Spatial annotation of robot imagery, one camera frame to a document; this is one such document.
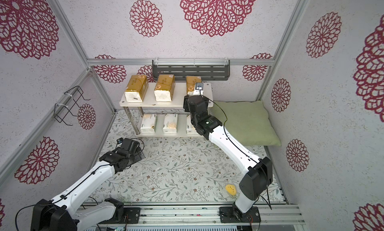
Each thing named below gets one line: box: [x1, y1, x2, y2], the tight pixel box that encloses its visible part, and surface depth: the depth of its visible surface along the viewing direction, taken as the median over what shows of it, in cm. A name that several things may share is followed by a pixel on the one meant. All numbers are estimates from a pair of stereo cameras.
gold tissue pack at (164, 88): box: [154, 74, 176, 102], surface depth 77 cm
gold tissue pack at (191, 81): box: [186, 76, 202, 96], surface depth 80 cm
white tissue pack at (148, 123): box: [140, 114, 157, 134], surface depth 99 cm
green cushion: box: [211, 100, 282, 147], surface depth 97 cm
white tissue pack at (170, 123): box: [162, 114, 178, 134], surface depth 99 cm
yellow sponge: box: [225, 184, 237, 196], surface depth 82 cm
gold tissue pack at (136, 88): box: [124, 75, 149, 103], surface depth 76 cm
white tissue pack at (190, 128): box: [186, 114, 199, 134], surface depth 98 cm
